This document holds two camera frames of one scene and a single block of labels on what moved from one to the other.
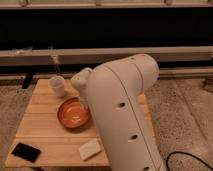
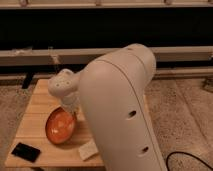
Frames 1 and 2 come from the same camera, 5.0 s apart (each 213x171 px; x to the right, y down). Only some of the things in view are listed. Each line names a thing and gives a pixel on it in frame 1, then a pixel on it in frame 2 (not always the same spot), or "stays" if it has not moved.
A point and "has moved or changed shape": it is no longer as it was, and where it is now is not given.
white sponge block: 89,150 stays
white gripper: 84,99 → 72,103
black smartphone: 26,152 stays
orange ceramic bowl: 74,113 has moved or changed shape
